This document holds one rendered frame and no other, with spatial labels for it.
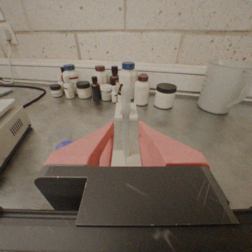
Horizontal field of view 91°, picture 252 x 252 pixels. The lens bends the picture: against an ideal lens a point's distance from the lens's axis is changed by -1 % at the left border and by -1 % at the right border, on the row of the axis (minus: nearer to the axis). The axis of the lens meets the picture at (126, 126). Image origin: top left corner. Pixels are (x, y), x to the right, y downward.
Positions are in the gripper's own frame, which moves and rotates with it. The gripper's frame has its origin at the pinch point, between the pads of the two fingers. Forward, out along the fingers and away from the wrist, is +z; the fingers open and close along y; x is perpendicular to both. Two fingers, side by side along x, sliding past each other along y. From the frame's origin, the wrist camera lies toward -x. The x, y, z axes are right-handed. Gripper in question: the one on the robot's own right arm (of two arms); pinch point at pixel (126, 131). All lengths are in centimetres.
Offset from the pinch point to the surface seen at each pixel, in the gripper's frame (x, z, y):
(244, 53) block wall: -3, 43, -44
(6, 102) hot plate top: 4.9, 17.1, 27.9
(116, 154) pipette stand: 13.0, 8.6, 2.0
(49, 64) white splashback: 4, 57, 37
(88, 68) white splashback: 5, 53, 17
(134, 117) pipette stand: 1.3, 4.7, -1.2
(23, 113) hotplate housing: 8.7, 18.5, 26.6
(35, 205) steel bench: 13.9, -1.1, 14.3
